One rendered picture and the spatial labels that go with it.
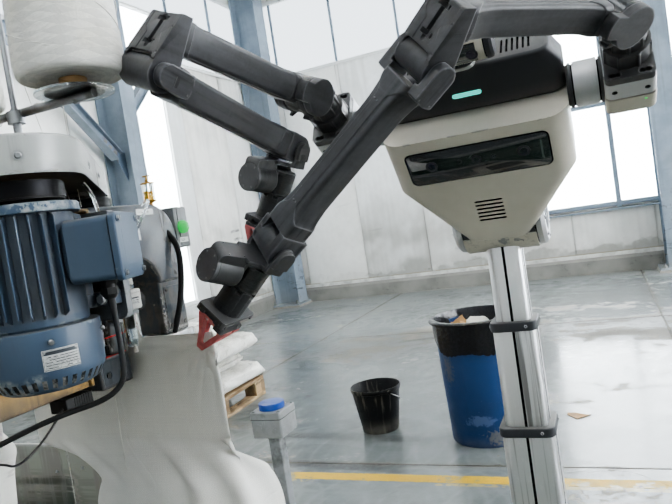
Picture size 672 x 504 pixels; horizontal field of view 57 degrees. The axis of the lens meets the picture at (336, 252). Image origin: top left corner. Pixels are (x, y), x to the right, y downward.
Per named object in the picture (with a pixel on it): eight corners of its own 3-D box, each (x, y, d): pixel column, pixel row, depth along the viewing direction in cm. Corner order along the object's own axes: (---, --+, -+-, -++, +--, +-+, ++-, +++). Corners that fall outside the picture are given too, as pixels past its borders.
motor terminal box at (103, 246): (151, 289, 92) (137, 211, 91) (131, 298, 81) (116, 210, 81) (95, 298, 91) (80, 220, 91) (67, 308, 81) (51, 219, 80)
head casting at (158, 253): (191, 326, 137) (169, 192, 135) (112, 355, 114) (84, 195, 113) (88, 335, 149) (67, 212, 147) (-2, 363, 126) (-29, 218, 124)
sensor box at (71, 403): (94, 402, 110) (92, 389, 110) (68, 414, 104) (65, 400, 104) (77, 403, 111) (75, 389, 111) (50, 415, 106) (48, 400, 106)
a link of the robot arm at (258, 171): (312, 144, 129) (281, 136, 134) (276, 136, 120) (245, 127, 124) (298, 200, 131) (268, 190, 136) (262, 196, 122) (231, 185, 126)
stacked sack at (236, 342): (263, 345, 484) (260, 327, 483) (214, 369, 422) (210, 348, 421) (216, 348, 501) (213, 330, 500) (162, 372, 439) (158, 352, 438)
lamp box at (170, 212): (191, 245, 140) (184, 206, 139) (178, 247, 136) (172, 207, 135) (164, 249, 143) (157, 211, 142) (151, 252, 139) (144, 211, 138)
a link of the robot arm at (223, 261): (300, 256, 104) (279, 222, 109) (248, 244, 96) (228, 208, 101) (259, 305, 109) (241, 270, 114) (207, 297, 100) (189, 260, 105)
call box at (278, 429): (298, 426, 148) (294, 401, 147) (283, 438, 140) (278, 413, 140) (269, 426, 151) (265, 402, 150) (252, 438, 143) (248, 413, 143)
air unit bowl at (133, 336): (147, 343, 115) (141, 311, 115) (136, 347, 112) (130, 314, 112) (134, 344, 116) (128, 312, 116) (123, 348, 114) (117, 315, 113)
